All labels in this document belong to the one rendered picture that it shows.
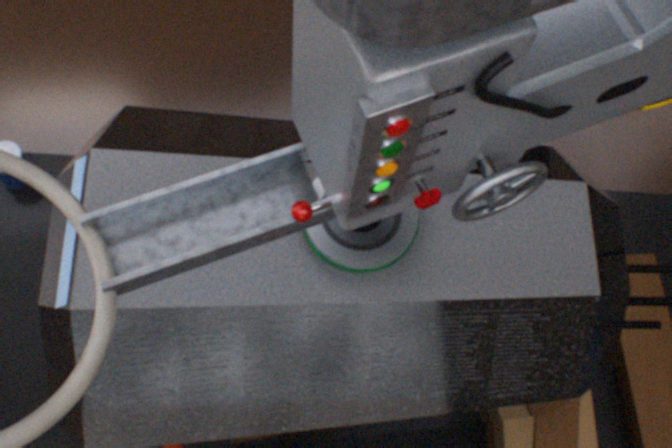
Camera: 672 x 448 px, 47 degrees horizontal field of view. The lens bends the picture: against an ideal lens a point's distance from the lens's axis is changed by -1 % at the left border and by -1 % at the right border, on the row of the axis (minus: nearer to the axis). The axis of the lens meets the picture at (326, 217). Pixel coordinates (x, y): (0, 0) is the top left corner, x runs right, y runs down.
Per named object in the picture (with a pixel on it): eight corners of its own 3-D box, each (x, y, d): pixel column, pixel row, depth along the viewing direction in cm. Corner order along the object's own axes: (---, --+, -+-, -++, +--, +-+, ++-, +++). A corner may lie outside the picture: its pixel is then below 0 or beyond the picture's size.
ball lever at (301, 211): (335, 192, 115) (337, 183, 112) (344, 211, 114) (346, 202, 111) (287, 209, 114) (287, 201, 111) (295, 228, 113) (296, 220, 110)
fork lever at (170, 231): (471, 80, 136) (478, 63, 131) (522, 174, 129) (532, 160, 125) (78, 208, 121) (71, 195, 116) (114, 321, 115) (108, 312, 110)
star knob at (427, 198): (426, 179, 110) (431, 167, 106) (439, 205, 109) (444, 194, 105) (402, 187, 109) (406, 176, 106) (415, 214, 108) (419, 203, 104)
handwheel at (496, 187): (504, 150, 123) (532, 101, 109) (534, 204, 120) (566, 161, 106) (419, 181, 120) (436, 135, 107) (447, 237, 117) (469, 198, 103)
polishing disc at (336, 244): (424, 265, 142) (425, 263, 141) (307, 272, 141) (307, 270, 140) (409, 160, 150) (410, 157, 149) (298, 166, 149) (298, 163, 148)
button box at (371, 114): (391, 185, 108) (425, 73, 82) (400, 202, 107) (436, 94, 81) (338, 204, 107) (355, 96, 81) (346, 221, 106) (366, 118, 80)
